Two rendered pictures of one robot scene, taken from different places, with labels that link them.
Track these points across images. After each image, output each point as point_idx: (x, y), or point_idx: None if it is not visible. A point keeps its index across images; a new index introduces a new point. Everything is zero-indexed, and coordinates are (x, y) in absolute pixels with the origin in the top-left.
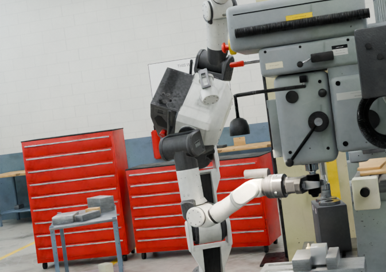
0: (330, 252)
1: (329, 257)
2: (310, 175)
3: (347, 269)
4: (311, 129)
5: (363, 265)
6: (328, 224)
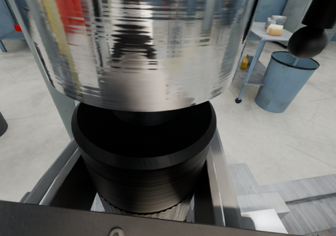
0: (249, 208)
1: (284, 202)
2: (207, 113)
3: (258, 184)
4: None
5: (235, 164)
6: None
